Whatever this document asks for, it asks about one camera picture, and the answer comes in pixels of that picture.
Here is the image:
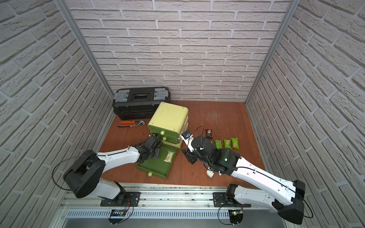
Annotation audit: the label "green bottom drawer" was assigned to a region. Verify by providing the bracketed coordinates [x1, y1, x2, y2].
[136, 145, 178, 180]

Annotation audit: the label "black cookie packet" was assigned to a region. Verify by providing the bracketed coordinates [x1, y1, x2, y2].
[205, 129, 213, 139]

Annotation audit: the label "yellow-green drawer cabinet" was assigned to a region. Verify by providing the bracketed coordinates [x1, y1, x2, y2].
[148, 102, 189, 149]

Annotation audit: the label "beige cookie packet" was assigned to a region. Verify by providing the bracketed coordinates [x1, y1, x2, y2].
[164, 151, 175, 163]

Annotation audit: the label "white plastic pipe elbow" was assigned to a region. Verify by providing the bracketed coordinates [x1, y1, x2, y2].
[206, 170, 214, 178]

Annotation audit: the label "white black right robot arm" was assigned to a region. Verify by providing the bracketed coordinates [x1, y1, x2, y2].
[181, 131, 306, 225]

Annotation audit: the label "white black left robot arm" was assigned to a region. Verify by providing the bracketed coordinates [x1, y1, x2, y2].
[63, 134, 163, 201]

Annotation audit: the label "black plastic toolbox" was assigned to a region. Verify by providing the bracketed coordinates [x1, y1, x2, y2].
[112, 87, 171, 120]

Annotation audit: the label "right controller board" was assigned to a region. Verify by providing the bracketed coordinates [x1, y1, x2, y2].
[228, 210, 243, 225]

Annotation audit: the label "controller board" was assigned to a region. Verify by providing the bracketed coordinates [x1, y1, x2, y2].
[228, 210, 243, 225]
[108, 210, 128, 225]

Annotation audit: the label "left controller board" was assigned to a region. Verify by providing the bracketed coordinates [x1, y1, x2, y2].
[108, 210, 128, 225]

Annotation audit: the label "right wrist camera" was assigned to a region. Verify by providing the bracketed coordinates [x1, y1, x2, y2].
[181, 130, 194, 152]

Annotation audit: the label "orange-handled pliers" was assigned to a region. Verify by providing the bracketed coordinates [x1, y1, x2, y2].
[118, 120, 145, 128]

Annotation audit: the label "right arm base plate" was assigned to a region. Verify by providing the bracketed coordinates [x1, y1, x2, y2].
[213, 192, 252, 208]

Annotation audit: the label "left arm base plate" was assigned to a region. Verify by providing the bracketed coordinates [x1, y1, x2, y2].
[100, 192, 141, 207]

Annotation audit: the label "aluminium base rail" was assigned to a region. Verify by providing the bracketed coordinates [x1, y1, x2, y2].
[60, 184, 278, 222]

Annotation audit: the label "aluminium corner post left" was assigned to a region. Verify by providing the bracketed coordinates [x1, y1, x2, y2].
[55, 0, 114, 99]

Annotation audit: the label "aluminium corner post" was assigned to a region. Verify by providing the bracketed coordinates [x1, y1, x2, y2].
[244, 0, 300, 105]
[55, 0, 114, 99]

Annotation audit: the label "aluminium corner post right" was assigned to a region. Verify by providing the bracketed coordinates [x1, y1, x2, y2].
[244, 0, 300, 105]

